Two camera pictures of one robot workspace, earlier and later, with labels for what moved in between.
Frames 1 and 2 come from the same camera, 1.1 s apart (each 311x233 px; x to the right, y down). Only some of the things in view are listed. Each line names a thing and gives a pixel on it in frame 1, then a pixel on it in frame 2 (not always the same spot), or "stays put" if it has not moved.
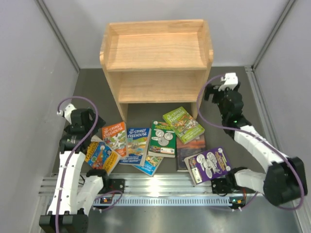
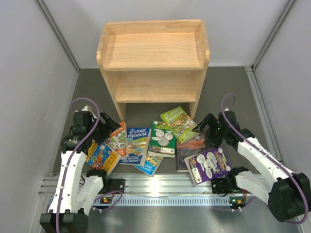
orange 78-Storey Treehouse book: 115,137 stays put
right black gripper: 210,89 -> 211,120
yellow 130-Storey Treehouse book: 99,155 stays put
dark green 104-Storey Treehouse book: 163,140 stays put
